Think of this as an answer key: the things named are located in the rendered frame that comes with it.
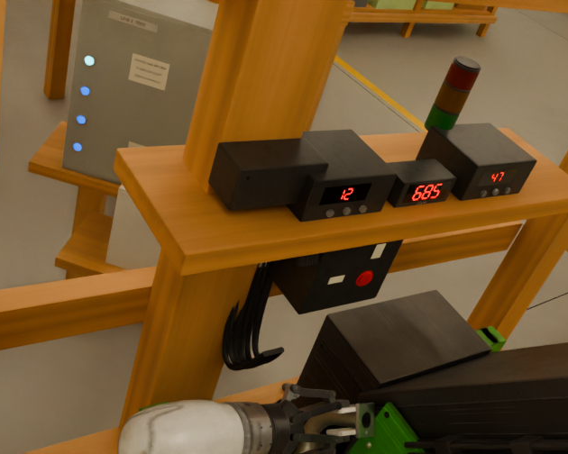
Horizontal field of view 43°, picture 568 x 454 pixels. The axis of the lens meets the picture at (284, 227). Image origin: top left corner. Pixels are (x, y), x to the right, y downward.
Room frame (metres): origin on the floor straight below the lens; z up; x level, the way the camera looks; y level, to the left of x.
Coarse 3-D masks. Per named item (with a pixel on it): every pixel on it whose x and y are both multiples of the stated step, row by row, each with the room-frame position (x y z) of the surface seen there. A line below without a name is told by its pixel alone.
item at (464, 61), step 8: (456, 64) 1.21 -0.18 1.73; (464, 64) 1.21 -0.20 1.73; (472, 64) 1.22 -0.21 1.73; (448, 72) 1.22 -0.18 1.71; (456, 72) 1.21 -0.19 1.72; (464, 72) 1.20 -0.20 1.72; (472, 72) 1.21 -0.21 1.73; (448, 80) 1.21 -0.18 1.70; (456, 80) 1.20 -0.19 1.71; (464, 80) 1.20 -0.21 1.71; (472, 80) 1.21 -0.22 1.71; (456, 88) 1.20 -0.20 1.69; (464, 88) 1.20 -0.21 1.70
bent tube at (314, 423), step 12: (360, 408) 0.84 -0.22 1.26; (372, 408) 0.86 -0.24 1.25; (312, 420) 0.87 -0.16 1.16; (324, 420) 0.86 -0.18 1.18; (336, 420) 0.85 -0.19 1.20; (348, 420) 0.84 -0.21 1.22; (360, 420) 0.83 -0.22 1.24; (372, 420) 0.85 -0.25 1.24; (312, 432) 0.86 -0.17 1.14; (360, 432) 0.82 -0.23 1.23; (372, 432) 0.84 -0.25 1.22; (300, 444) 0.86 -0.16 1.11; (312, 444) 0.86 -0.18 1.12
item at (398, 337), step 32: (352, 320) 1.07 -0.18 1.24; (384, 320) 1.11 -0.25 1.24; (416, 320) 1.14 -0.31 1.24; (448, 320) 1.18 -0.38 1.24; (320, 352) 1.04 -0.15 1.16; (352, 352) 1.00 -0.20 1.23; (384, 352) 1.02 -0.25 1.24; (416, 352) 1.05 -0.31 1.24; (448, 352) 1.08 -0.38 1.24; (480, 352) 1.11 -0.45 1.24; (320, 384) 1.02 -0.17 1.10; (352, 384) 0.97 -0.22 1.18; (384, 384) 0.94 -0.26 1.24
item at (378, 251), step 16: (400, 240) 1.01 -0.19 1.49; (320, 256) 0.91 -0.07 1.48; (336, 256) 0.92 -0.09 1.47; (352, 256) 0.95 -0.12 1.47; (368, 256) 0.97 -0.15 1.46; (384, 256) 1.00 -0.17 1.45; (272, 272) 0.97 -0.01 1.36; (288, 272) 0.95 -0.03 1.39; (304, 272) 0.92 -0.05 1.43; (320, 272) 0.91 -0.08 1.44; (336, 272) 0.93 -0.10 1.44; (352, 272) 0.96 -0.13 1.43; (368, 272) 0.98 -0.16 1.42; (384, 272) 1.01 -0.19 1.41; (288, 288) 0.94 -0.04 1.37; (304, 288) 0.91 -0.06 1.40; (320, 288) 0.92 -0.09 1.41; (336, 288) 0.94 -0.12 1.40; (352, 288) 0.97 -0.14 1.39; (368, 288) 1.00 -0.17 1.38; (304, 304) 0.91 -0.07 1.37; (320, 304) 0.93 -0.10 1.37; (336, 304) 0.96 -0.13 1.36
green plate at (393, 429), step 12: (384, 408) 0.86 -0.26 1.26; (396, 408) 0.86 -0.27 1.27; (384, 420) 0.85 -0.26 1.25; (396, 420) 0.84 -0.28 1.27; (384, 432) 0.83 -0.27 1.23; (396, 432) 0.83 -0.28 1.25; (408, 432) 0.82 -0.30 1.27; (360, 444) 0.84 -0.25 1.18; (372, 444) 0.83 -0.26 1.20; (384, 444) 0.82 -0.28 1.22; (396, 444) 0.81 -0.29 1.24
